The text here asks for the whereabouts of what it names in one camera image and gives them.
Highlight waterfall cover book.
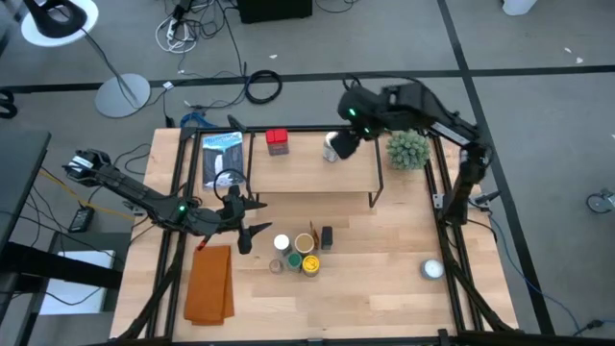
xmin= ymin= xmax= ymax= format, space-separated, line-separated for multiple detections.
xmin=201 ymin=131 xmax=246 ymax=189

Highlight black power adapter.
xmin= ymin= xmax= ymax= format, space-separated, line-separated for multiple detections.
xmin=68 ymin=206 xmax=96 ymax=235

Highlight white container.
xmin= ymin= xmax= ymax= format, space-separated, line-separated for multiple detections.
xmin=502 ymin=0 xmax=538 ymax=16

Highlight long blue floor cable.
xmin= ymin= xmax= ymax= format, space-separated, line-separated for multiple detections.
xmin=489 ymin=210 xmax=585 ymax=333

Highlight orange folded cloth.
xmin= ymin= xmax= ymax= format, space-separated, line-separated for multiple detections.
xmin=183 ymin=244 xmax=235 ymax=327

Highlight white cable bundle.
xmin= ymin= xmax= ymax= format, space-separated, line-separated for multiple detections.
xmin=154 ymin=13 xmax=199 ymax=55

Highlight black desk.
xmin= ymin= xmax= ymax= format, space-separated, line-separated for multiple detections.
xmin=0 ymin=129 xmax=124 ymax=292

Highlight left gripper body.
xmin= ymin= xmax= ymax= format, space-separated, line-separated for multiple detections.
xmin=210 ymin=185 xmax=254 ymax=256

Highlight black box on floor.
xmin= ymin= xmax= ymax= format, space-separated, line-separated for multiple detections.
xmin=236 ymin=0 xmax=314 ymax=25

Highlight furikake jar tan lid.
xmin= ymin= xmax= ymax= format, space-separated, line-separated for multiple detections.
xmin=294 ymin=232 xmax=316 ymax=256

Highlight white box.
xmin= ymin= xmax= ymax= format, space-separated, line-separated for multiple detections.
xmin=37 ymin=249 xmax=116 ymax=317

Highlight small white round candle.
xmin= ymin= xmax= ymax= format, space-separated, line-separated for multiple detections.
xmin=420 ymin=258 xmax=446 ymax=282

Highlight chili onion jar yellow lid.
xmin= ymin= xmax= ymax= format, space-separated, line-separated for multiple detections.
xmin=301 ymin=254 xmax=321 ymax=279

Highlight wooden shelf black metal legs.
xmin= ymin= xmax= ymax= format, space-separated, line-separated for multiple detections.
xmin=244 ymin=128 xmax=385 ymax=209

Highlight white floor lamp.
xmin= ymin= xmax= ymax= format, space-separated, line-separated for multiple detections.
xmin=19 ymin=0 xmax=152 ymax=119

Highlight smoked paprika tin red lid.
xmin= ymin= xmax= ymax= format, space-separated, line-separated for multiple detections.
xmin=264 ymin=128 xmax=291 ymax=158

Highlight green potted plant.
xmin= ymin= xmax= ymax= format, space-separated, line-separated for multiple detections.
xmin=385 ymin=127 xmax=432 ymax=171

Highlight black coiled floor cable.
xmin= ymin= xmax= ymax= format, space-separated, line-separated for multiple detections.
xmin=243 ymin=69 xmax=283 ymax=106

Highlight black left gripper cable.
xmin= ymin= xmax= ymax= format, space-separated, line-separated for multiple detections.
xmin=212 ymin=167 xmax=250 ymax=203

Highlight blue coiled cable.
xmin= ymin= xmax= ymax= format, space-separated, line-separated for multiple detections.
xmin=180 ymin=111 xmax=217 ymax=130

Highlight grey caster wheel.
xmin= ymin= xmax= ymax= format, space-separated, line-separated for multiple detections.
xmin=585 ymin=188 xmax=615 ymax=215

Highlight yellow cable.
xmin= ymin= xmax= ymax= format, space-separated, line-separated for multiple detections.
xmin=37 ymin=167 xmax=135 ymax=222

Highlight black metal table frame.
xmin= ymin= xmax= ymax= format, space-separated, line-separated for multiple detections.
xmin=112 ymin=122 xmax=525 ymax=346

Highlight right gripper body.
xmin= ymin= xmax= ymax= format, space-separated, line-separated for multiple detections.
xmin=334 ymin=129 xmax=362 ymax=161

